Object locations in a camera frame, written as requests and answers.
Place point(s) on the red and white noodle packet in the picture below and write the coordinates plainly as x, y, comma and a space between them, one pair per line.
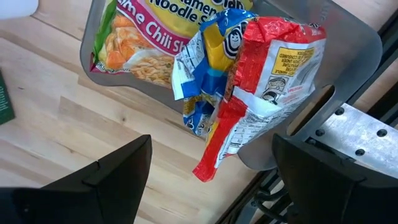
280, 77

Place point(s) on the silver metal bracket plate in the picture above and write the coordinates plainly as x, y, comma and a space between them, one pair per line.
357, 133

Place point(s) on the blue and white snack packet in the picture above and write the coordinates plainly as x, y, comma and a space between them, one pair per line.
205, 71

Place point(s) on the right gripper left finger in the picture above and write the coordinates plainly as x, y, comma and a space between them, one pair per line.
118, 186

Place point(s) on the green spice tin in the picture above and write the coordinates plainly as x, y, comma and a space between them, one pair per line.
5, 99

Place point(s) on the yellow ramen noodle packet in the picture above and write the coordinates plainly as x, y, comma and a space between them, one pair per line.
140, 43

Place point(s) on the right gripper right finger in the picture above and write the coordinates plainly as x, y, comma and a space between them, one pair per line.
326, 193

